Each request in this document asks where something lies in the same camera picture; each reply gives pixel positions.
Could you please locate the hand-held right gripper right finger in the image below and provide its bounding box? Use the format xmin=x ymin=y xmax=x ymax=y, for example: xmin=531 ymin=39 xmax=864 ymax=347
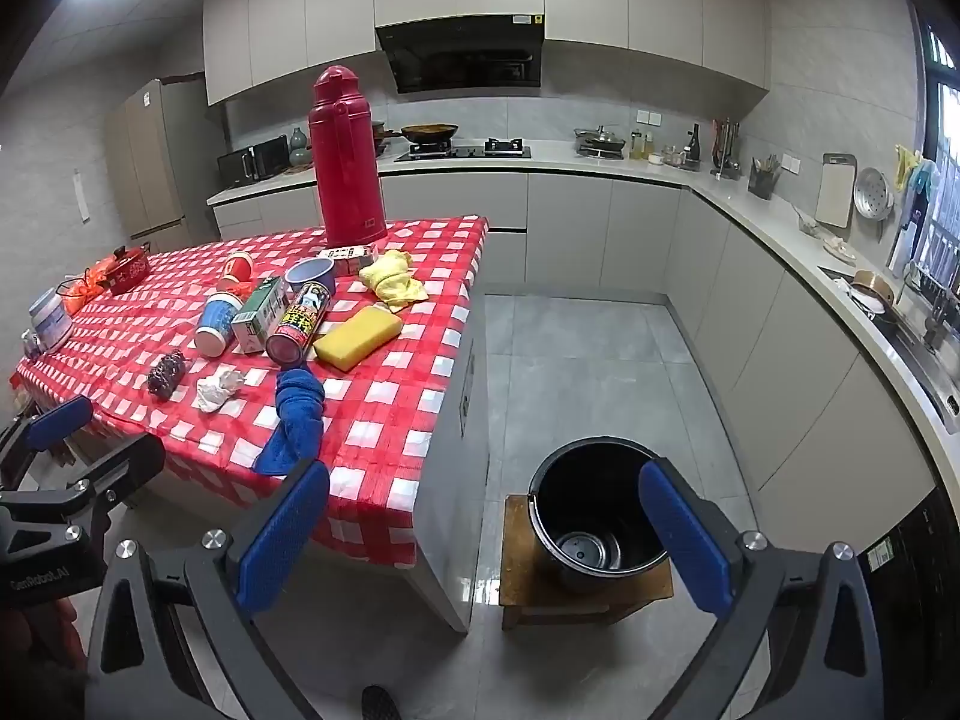
xmin=637 ymin=459 xmax=884 ymax=720

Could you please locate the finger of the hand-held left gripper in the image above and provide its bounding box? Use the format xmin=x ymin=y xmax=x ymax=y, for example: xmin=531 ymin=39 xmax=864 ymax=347
xmin=36 ymin=433 xmax=166 ymax=535
xmin=0 ymin=394 xmax=95 ymax=494

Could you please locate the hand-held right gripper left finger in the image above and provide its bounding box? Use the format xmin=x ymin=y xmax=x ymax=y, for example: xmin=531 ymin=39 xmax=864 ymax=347
xmin=88 ymin=459 xmax=331 ymax=720

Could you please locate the dark plastic wrapper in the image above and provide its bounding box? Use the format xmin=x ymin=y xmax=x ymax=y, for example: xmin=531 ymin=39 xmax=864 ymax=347
xmin=146 ymin=351 xmax=187 ymax=397

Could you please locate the black bucket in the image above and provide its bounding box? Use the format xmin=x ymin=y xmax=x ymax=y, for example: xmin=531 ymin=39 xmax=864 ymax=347
xmin=527 ymin=435 xmax=672 ymax=595

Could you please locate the white tissue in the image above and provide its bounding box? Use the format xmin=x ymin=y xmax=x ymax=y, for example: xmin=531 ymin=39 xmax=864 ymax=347
xmin=196 ymin=367 xmax=245 ymax=413

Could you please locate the blue cloth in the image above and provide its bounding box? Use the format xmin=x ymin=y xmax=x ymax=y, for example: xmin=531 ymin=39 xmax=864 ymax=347
xmin=251 ymin=369 xmax=327 ymax=477

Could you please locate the blue white paper cup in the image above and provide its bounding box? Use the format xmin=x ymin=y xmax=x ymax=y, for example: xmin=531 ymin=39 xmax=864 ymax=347
xmin=195 ymin=294 xmax=245 ymax=356

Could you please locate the green drink carton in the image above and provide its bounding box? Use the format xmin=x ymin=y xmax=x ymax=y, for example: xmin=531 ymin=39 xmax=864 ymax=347
xmin=231 ymin=275 xmax=290 ymax=356

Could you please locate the yellow sponge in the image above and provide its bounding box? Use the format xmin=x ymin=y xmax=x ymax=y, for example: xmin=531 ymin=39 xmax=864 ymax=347
xmin=313 ymin=305 xmax=404 ymax=372

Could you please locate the red black spray can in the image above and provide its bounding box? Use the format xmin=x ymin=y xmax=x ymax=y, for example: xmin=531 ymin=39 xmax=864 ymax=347
xmin=265 ymin=281 xmax=332 ymax=368

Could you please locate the red paper cup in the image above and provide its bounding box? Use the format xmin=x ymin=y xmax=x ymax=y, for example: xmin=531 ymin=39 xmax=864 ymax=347
xmin=217 ymin=253 xmax=256 ymax=293

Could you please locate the purple bowl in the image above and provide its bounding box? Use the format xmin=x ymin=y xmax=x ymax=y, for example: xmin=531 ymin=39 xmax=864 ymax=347
xmin=285 ymin=256 xmax=337 ymax=297

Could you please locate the yellow cloth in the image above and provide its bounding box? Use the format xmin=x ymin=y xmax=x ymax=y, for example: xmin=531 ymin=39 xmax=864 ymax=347
xmin=358 ymin=250 xmax=428 ymax=312

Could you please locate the white red milk carton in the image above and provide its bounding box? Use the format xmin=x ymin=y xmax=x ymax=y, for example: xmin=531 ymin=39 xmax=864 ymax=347
xmin=319 ymin=244 xmax=376 ymax=276

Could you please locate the white blue tub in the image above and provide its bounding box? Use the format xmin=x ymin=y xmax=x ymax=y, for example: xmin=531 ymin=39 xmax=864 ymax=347
xmin=28 ymin=291 xmax=74 ymax=350

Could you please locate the orange net bag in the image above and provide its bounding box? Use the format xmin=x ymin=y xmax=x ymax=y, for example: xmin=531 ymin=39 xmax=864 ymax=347
xmin=64 ymin=270 xmax=102 ymax=316

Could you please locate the red checkered tablecloth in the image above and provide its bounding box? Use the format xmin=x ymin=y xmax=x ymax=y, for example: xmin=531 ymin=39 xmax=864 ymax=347
xmin=13 ymin=216 xmax=490 ymax=569

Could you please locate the small red pot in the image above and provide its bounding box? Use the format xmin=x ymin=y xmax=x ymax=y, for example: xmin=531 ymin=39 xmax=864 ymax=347
xmin=105 ymin=242 xmax=151 ymax=296

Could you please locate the grey kitchen island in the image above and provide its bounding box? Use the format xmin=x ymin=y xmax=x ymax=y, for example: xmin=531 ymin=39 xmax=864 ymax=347
xmin=405 ymin=229 xmax=496 ymax=635

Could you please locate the wooden stool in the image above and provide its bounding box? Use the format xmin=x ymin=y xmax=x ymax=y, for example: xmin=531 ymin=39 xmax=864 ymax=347
xmin=499 ymin=493 xmax=676 ymax=631

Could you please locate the black shoe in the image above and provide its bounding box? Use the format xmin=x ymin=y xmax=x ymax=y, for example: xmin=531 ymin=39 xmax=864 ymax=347
xmin=361 ymin=685 xmax=404 ymax=720

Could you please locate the black built-in oven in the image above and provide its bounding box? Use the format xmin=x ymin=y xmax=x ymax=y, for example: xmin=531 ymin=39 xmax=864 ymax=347
xmin=855 ymin=484 xmax=960 ymax=720

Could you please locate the beige refrigerator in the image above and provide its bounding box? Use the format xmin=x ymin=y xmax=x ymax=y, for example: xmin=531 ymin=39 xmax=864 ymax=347
xmin=105 ymin=79 xmax=218 ymax=252

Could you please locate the steel sink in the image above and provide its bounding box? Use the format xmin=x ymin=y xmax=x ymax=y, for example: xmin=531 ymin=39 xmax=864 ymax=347
xmin=817 ymin=262 xmax=960 ymax=421

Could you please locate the copper pot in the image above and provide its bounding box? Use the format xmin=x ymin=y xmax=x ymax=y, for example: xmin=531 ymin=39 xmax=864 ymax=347
xmin=851 ymin=268 xmax=897 ymax=308

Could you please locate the black microwave oven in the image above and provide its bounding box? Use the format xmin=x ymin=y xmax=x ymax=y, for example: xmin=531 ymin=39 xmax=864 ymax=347
xmin=217 ymin=135 xmax=291 ymax=188

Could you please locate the steel faucet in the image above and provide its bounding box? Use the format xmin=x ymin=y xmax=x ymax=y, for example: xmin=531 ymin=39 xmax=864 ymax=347
xmin=922 ymin=289 xmax=957 ymax=350

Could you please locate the black utensil holder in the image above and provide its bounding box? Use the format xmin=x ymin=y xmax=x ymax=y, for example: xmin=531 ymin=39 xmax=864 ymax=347
xmin=748 ymin=154 xmax=781 ymax=201

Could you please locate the beige cutting board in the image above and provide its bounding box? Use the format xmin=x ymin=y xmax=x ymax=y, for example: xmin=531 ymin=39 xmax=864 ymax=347
xmin=815 ymin=154 xmax=857 ymax=230

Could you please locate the red thermos flask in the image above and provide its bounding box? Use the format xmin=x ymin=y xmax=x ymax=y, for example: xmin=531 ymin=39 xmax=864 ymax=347
xmin=307 ymin=65 xmax=389 ymax=248

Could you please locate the steel condiment tray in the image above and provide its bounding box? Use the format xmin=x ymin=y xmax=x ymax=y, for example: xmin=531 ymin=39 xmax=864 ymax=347
xmin=649 ymin=142 xmax=702 ymax=170

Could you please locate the kitchen utensil rack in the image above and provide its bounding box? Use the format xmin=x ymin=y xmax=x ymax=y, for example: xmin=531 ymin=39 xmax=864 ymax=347
xmin=711 ymin=118 xmax=743 ymax=181

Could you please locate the round metal steamer tray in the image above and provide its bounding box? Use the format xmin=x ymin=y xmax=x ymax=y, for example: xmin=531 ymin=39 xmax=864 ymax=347
xmin=853 ymin=167 xmax=896 ymax=222

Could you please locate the steel pot with lid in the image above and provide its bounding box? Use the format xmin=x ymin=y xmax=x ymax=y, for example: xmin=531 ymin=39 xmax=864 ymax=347
xmin=574 ymin=126 xmax=627 ymax=160

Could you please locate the black gas stove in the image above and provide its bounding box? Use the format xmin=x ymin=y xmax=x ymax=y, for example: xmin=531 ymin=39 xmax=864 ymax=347
xmin=394 ymin=139 xmax=533 ymax=162

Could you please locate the dark framed window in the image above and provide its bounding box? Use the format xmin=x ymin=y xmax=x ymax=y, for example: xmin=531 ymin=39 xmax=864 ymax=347
xmin=911 ymin=7 xmax=960 ymax=293

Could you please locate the black range hood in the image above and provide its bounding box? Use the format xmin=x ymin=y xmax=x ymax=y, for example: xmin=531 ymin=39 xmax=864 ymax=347
xmin=375 ymin=13 xmax=545 ymax=95

